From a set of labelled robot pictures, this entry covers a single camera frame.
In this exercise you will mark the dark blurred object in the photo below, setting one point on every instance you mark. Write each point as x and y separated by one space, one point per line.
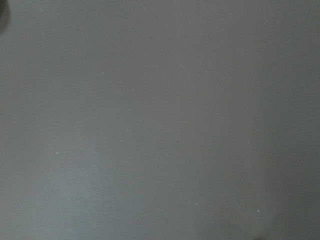
5 15

